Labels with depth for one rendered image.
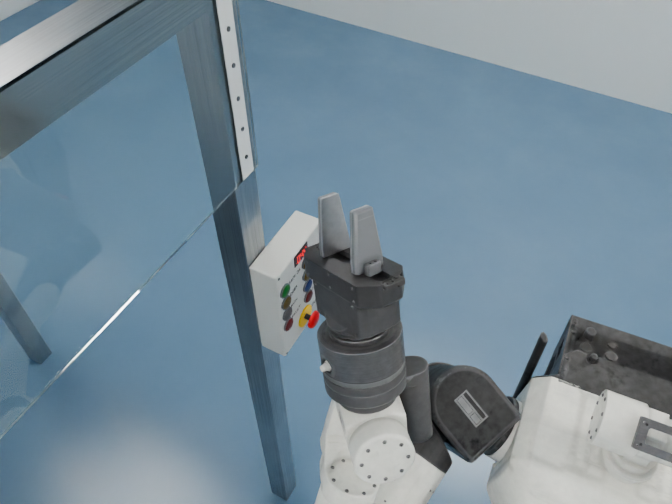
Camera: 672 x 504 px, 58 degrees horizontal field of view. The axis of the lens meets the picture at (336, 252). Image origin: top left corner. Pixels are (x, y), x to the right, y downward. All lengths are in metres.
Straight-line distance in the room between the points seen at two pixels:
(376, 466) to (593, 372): 0.39
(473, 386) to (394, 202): 2.16
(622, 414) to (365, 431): 0.30
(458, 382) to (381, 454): 0.23
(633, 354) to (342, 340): 0.50
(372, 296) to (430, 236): 2.27
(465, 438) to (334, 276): 0.36
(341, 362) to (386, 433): 0.09
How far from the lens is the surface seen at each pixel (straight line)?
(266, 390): 1.49
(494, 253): 2.79
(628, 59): 3.83
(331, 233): 0.59
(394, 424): 0.65
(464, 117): 3.53
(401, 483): 0.85
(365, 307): 0.55
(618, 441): 0.78
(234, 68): 0.87
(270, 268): 1.11
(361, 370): 0.60
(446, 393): 0.83
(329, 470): 0.74
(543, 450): 0.85
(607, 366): 0.94
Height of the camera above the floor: 2.02
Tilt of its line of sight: 48 degrees down
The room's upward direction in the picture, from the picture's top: straight up
